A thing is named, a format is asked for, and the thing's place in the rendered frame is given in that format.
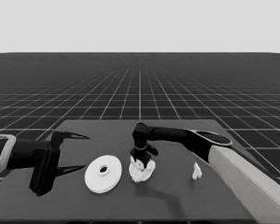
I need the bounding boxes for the large thick white disc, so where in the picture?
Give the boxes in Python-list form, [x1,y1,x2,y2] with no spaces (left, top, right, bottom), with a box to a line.
[84,154,123,195]

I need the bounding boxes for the white round carrier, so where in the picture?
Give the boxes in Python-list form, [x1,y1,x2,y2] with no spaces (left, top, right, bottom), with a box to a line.
[128,155,157,184]

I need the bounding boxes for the small white T-shaped piece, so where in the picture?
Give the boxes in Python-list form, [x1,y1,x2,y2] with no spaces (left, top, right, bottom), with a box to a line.
[191,161,203,181]

